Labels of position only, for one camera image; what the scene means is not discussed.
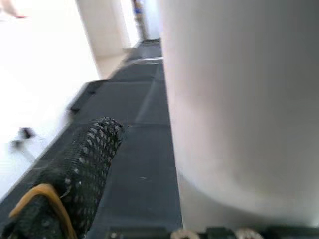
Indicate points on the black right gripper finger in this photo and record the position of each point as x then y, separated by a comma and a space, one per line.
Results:
82, 164

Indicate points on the white plastic table leg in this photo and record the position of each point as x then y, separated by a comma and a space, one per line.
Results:
236, 99

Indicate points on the tan rubber band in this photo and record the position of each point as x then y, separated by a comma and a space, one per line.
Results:
40, 187

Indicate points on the black tablecloth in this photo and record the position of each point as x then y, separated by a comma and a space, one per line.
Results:
139, 149

